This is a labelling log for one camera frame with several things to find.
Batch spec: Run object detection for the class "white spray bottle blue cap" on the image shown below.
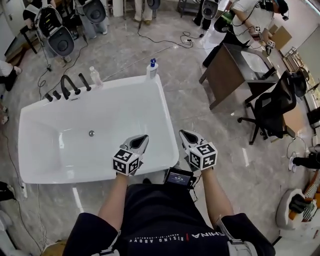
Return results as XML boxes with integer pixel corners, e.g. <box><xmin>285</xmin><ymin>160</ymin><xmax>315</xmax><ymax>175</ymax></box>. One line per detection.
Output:
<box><xmin>146</xmin><ymin>57</ymin><xmax>160</xmax><ymax>80</ymax></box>

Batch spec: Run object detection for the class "flat cardboard box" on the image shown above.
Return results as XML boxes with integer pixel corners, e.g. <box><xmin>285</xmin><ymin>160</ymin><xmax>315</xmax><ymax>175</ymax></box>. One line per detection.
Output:
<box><xmin>268</xmin><ymin>24</ymin><xmax>293</xmax><ymax>51</ymax></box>

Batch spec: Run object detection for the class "wire rack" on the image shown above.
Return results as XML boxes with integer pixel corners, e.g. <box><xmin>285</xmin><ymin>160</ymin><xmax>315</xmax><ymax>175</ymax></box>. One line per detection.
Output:
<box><xmin>281</xmin><ymin>48</ymin><xmax>305</xmax><ymax>74</ymax></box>

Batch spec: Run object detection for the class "small black monitor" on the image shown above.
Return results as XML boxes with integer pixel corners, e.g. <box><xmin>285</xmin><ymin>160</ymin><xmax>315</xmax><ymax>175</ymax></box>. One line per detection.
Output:
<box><xmin>164</xmin><ymin>167</ymin><xmax>195</xmax><ymax>187</ymax></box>

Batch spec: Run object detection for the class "black office chair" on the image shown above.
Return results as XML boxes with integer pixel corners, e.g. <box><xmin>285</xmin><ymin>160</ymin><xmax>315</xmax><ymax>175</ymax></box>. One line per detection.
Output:
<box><xmin>237</xmin><ymin>70</ymin><xmax>308</xmax><ymax>146</ymax></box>

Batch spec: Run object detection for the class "white bathtub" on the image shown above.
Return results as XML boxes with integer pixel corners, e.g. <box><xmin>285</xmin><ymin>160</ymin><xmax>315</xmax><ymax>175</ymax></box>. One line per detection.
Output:
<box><xmin>17</xmin><ymin>74</ymin><xmax>180</xmax><ymax>185</ymax></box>

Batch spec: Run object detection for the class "green black shell pack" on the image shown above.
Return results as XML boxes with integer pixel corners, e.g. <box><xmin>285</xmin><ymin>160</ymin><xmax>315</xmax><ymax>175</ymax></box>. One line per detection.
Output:
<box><xmin>213</xmin><ymin>10</ymin><xmax>235</xmax><ymax>34</ymax></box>

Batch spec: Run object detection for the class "brown desk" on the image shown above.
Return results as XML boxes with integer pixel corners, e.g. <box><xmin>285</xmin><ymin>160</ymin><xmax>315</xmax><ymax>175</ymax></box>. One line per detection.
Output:
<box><xmin>198</xmin><ymin>42</ymin><xmax>285</xmax><ymax>111</ymax></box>

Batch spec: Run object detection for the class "white beanbag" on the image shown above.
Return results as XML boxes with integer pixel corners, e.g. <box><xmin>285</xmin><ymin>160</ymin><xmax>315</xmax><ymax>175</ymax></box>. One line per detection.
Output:
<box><xmin>275</xmin><ymin>172</ymin><xmax>320</xmax><ymax>231</ymax></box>

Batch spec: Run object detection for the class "black basin faucet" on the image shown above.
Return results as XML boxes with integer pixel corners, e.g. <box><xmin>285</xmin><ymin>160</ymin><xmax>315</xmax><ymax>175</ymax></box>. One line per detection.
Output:
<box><xmin>264</xmin><ymin>67</ymin><xmax>279</xmax><ymax>79</ymax></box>

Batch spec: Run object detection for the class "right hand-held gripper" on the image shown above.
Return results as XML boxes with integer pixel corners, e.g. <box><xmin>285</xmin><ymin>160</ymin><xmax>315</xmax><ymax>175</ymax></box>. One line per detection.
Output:
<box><xmin>178</xmin><ymin>129</ymin><xmax>219</xmax><ymax>172</ymax></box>

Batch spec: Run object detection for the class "person's left forearm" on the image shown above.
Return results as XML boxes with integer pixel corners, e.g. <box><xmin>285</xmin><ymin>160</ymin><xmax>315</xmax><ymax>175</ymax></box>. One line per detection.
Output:
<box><xmin>96</xmin><ymin>172</ymin><xmax>131</xmax><ymax>232</ymax></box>

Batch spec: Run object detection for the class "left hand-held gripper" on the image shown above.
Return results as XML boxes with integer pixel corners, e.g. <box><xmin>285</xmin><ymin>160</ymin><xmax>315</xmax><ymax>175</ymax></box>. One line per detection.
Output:
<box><xmin>111</xmin><ymin>134</ymin><xmax>150</xmax><ymax>177</ymax></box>

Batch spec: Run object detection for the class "person's right forearm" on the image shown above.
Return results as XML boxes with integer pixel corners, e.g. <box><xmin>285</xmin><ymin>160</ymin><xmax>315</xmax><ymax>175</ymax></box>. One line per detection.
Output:
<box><xmin>199</xmin><ymin>167</ymin><xmax>235</xmax><ymax>230</ymax></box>

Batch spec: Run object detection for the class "black floor cable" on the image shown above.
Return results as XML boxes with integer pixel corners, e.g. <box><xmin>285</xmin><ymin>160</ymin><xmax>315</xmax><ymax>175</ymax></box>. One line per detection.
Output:
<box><xmin>36</xmin><ymin>34</ymin><xmax>90</xmax><ymax>101</ymax></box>
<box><xmin>137</xmin><ymin>19</ymin><xmax>204</xmax><ymax>50</ymax></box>

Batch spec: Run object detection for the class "light wooden table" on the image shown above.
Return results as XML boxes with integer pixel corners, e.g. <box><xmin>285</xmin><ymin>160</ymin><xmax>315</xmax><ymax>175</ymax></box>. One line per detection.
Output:
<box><xmin>282</xmin><ymin>104</ymin><xmax>305</xmax><ymax>139</ymax></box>

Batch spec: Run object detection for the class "black hand shower wand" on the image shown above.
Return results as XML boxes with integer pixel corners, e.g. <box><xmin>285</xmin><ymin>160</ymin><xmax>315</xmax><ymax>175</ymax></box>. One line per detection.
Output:
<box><xmin>78</xmin><ymin>72</ymin><xmax>92</xmax><ymax>92</ymax></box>

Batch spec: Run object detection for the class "clear plastic water bottle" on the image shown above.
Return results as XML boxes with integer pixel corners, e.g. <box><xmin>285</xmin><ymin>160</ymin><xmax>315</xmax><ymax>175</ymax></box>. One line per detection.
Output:
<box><xmin>89</xmin><ymin>66</ymin><xmax>104</xmax><ymax>89</ymax></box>

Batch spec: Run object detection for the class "white rectangular basin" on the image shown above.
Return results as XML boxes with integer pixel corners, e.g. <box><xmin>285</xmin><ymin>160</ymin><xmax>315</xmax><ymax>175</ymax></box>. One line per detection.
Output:
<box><xmin>240</xmin><ymin>50</ymin><xmax>270</xmax><ymax>74</ymax></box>

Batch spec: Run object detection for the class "grey harness strap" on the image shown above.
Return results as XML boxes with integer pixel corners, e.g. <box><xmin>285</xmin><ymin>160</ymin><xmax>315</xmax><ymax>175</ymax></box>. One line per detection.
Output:
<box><xmin>215</xmin><ymin>215</ymin><xmax>254</xmax><ymax>256</ymax></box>

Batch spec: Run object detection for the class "person's torso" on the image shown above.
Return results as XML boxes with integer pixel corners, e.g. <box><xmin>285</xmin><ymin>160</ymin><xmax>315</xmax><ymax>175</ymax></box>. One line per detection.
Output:
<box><xmin>61</xmin><ymin>183</ymin><xmax>276</xmax><ymax>256</ymax></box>

